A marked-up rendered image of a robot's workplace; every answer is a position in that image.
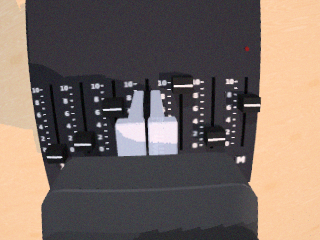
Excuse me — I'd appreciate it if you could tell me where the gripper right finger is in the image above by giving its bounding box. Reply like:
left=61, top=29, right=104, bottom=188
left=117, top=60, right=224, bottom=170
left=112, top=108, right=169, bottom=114
left=147, top=90, right=177, bottom=155

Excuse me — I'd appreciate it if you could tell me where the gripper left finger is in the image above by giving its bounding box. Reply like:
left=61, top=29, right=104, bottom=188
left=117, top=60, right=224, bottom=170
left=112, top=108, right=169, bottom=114
left=115, top=91, right=148, bottom=156

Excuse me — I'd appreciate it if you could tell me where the black lighting desk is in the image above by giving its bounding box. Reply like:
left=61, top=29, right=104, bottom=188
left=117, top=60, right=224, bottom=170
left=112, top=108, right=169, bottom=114
left=25, top=0, right=261, bottom=188

